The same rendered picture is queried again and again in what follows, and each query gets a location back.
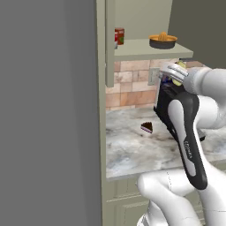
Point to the yellow and blue can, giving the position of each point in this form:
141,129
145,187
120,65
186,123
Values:
182,64

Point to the black toaster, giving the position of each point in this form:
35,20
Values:
162,103

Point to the chocolate cake slice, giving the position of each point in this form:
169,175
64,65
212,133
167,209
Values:
147,127

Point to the beige drawer front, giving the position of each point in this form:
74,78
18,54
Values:
125,188

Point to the dark olive cabinet door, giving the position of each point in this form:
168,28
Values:
200,26

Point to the orange juicer on dark bowl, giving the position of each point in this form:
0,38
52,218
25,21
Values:
162,40

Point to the grey wall outlet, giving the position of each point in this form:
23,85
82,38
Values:
152,77

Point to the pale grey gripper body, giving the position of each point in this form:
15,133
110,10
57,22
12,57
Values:
173,71

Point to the beige wall cabinet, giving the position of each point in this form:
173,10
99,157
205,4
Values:
141,49

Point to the beige base cabinet door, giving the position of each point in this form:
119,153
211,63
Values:
129,214

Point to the red can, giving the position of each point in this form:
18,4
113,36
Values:
119,35

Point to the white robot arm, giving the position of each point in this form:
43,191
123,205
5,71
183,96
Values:
191,147

